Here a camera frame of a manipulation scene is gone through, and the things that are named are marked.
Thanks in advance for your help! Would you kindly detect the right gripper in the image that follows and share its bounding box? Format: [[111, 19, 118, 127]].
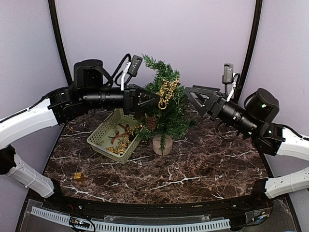
[[184, 85, 258, 137]]

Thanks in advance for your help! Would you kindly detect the gold bead garland ornament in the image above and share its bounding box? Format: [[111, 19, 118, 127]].
[[157, 79, 180, 110]]

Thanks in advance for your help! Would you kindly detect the large brown pine cone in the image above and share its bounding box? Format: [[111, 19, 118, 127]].
[[146, 117, 157, 130]]

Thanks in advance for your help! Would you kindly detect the small green christmas tree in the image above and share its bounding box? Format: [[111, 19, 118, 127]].
[[139, 54, 197, 155]]

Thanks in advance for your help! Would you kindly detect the beige plastic basket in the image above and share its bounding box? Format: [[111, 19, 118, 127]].
[[87, 109, 141, 164]]

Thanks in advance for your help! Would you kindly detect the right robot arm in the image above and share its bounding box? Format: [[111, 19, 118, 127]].
[[185, 86, 309, 160]]

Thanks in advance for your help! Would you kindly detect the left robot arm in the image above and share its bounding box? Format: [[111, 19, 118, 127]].
[[0, 59, 160, 211]]

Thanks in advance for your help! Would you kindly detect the wooden tree base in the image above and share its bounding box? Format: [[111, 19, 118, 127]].
[[153, 134, 173, 155]]

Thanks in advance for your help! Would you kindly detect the brown ribbon bow ornament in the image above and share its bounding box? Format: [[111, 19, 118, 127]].
[[109, 123, 135, 144]]

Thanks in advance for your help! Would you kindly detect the gold ornaments pile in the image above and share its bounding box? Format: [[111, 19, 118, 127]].
[[106, 137, 131, 156]]

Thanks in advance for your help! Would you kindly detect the gold gift box ornament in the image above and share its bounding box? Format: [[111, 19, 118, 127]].
[[74, 172, 85, 182]]

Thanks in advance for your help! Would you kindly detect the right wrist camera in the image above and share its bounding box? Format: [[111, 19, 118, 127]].
[[221, 62, 241, 102]]

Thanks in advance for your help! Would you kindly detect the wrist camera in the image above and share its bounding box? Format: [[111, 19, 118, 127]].
[[112, 53, 143, 91], [221, 62, 241, 102]]

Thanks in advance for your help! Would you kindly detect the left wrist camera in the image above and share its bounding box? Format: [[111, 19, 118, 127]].
[[112, 53, 143, 91]]

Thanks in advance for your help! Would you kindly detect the right black frame post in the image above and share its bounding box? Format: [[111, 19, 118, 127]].
[[234, 0, 263, 102]]

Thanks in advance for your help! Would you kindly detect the black frame post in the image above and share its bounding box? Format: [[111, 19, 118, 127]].
[[234, 0, 263, 102], [48, 0, 73, 86]]

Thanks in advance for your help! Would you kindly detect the black front rail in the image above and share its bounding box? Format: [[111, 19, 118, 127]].
[[44, 184, 273, 218]]

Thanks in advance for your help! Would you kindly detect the left black frame post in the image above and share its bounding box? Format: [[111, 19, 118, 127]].
[[48, 0, 73, 86]]

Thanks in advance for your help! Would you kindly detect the white cable duct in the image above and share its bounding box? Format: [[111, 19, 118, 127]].
[[31, 207, 230, 232]]

